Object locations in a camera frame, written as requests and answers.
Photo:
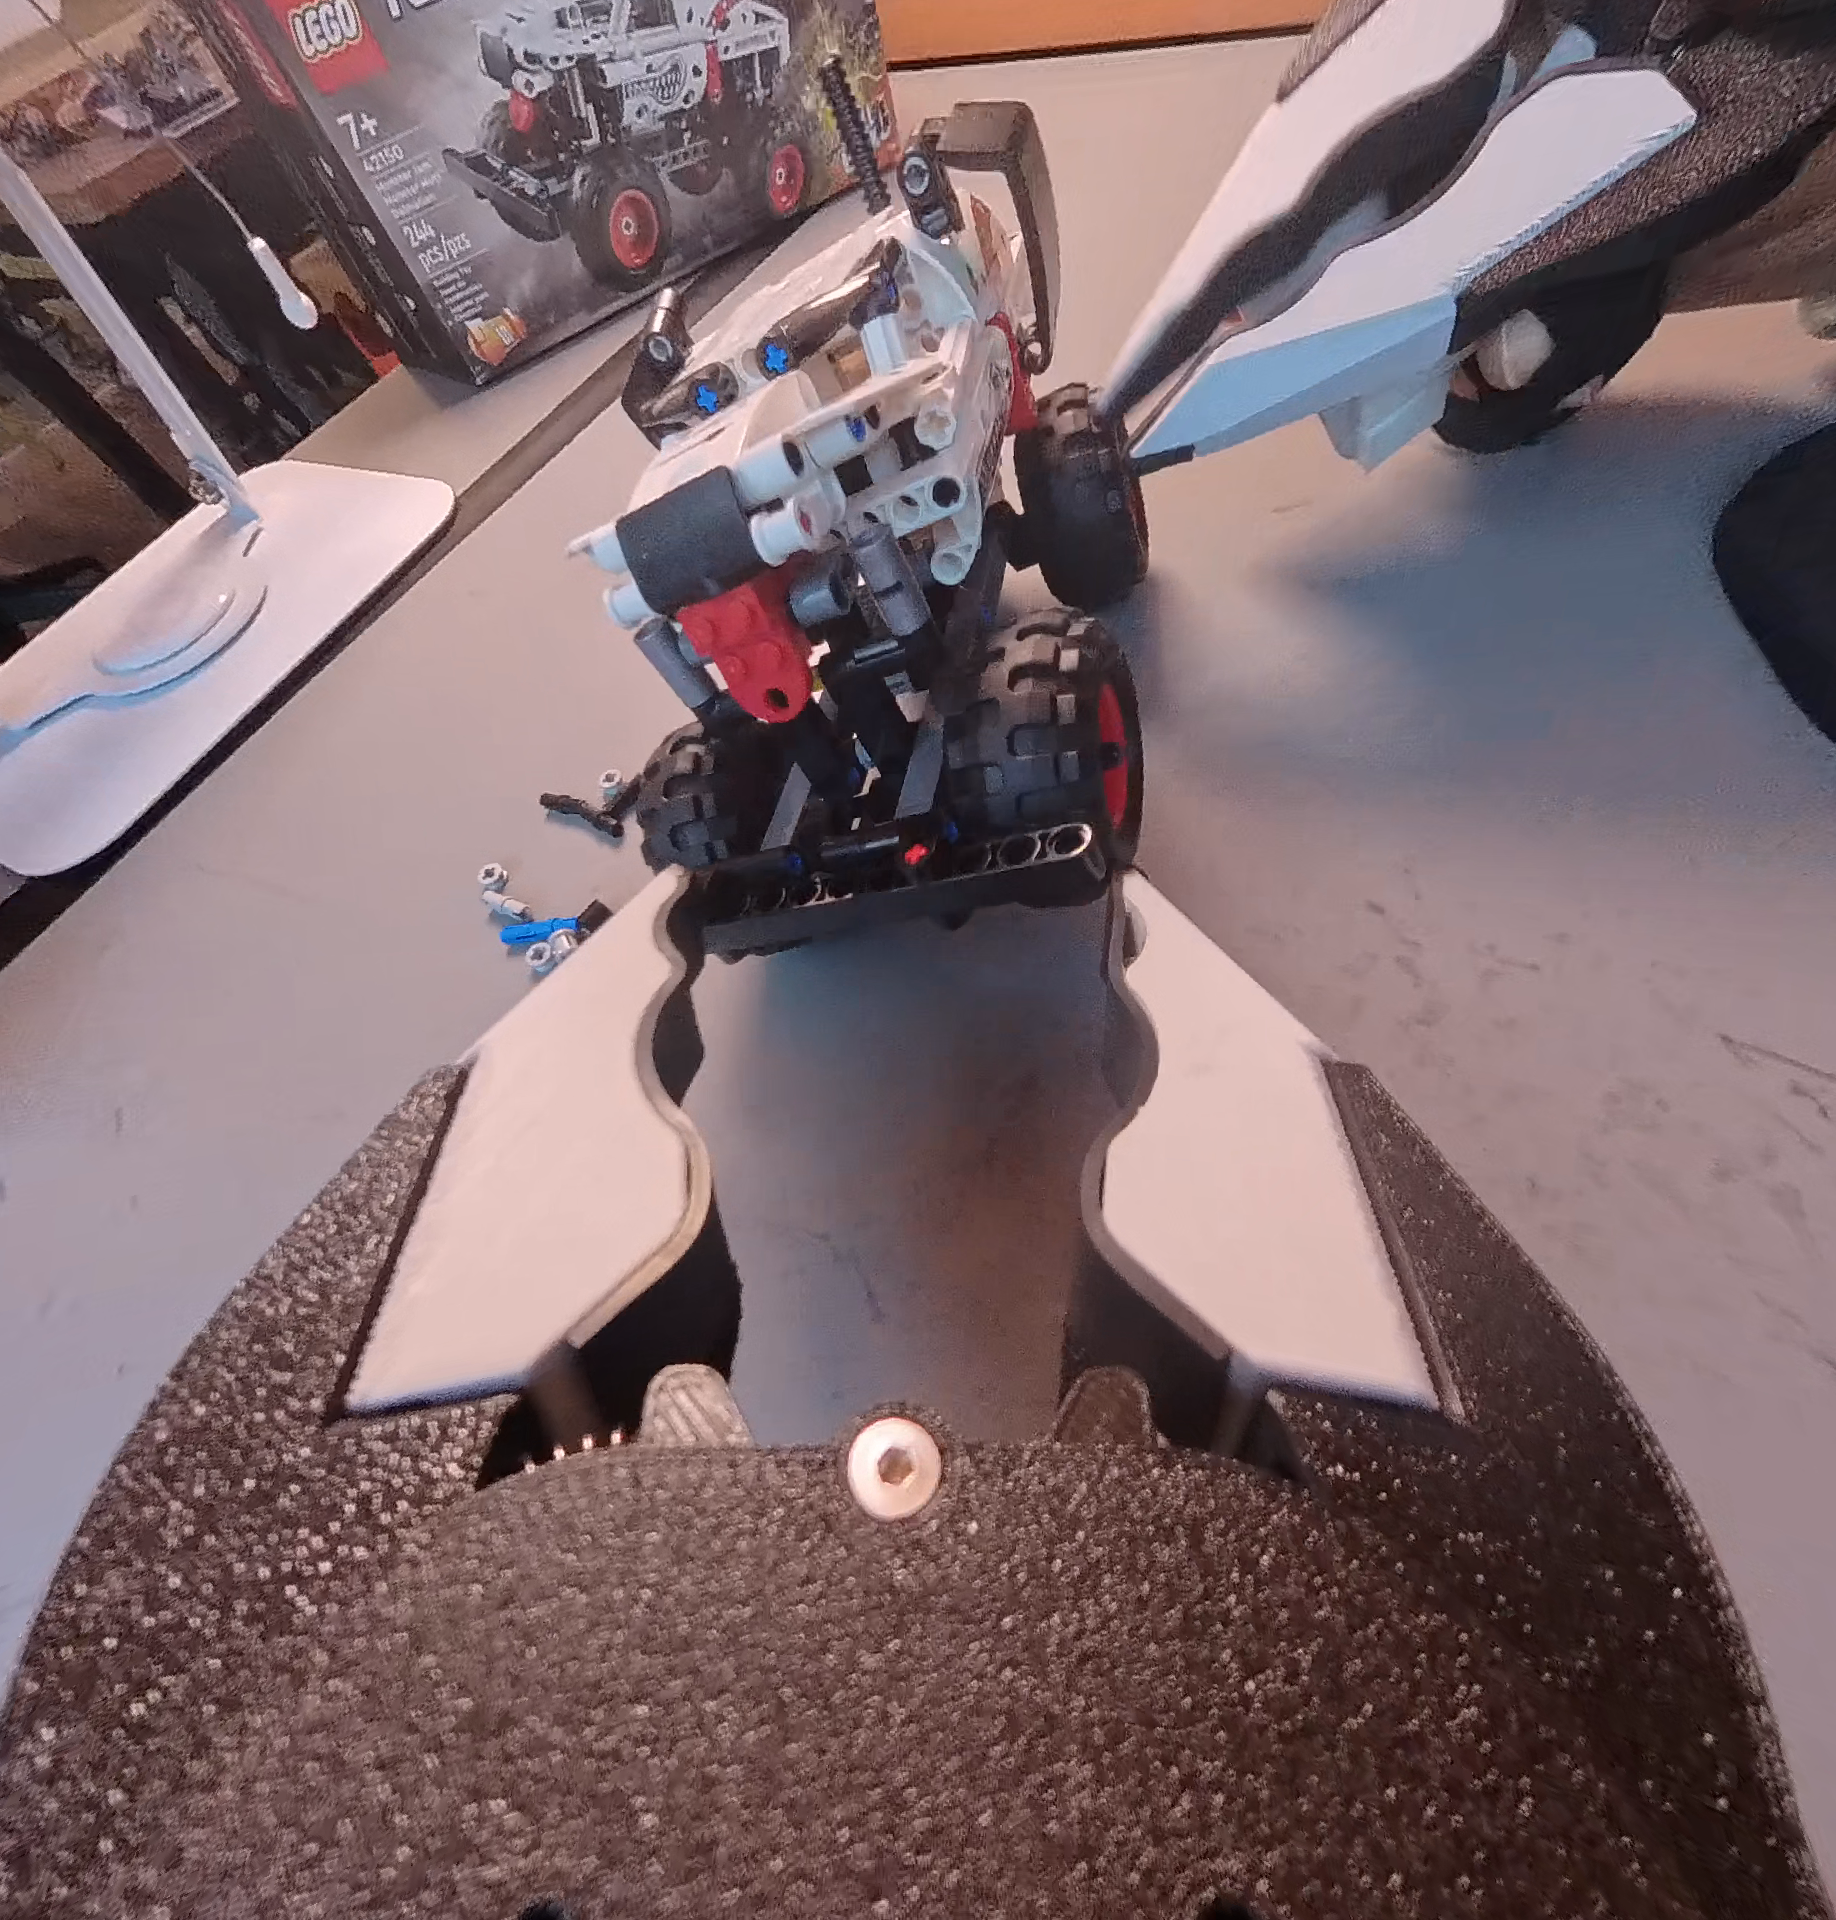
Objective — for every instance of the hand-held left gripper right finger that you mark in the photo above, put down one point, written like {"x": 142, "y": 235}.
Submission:
{"x": 1268, "y": 1201}

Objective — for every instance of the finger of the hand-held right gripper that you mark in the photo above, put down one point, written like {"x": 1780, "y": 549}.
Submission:
{"x": 1311, "y": 152}
{"x": 1461, "y": 227}

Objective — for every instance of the white lego truck model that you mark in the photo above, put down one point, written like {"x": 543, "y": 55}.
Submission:
{"x": 833, "y": 454}

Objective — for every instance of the small blue lego piece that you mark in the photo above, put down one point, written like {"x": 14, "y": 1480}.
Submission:
{"x": 531, "y": 930}

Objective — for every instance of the small white lego piece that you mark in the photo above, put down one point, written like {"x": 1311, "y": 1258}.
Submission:
{"x": 499, "y": 887}

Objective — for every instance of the black quilted chair armrest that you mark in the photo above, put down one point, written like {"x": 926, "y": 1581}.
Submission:
{"x": 1819, "y": 571}

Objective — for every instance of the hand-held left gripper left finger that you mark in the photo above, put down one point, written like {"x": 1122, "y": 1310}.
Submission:
{"x": 531, "y": 1201}

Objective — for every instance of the white plastic stand base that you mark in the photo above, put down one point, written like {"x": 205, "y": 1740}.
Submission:
{"x": 172, "y": 630}

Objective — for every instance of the lego set box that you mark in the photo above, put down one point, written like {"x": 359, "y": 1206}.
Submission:
{"x": 559, "y": 152}

